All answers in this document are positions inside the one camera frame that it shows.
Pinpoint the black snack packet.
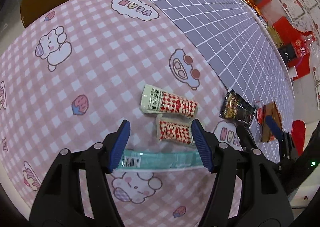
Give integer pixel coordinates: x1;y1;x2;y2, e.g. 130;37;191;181
219;89;256;128

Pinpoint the red brown carton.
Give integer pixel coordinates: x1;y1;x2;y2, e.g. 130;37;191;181
255;101;284;142

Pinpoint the red white snack wrapper small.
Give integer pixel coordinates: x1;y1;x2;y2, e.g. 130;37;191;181
156;114;196;147

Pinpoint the teal snack wrapper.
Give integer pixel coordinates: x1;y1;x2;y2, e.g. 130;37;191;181
117;150;203;172

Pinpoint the red white snack wrapper large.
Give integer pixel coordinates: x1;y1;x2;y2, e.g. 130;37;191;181
140;85;198;118

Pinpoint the cola bottle red label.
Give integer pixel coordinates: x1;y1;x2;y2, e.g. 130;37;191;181
291;33;319;61

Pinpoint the purple grid tablecloth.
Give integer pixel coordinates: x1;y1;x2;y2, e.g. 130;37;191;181
131;0;296;164

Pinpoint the red gift bag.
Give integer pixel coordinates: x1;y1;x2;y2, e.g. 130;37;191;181
273;16;313;81

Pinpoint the pink checkered tablecloth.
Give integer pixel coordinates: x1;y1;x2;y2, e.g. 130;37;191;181
0;0;276;227

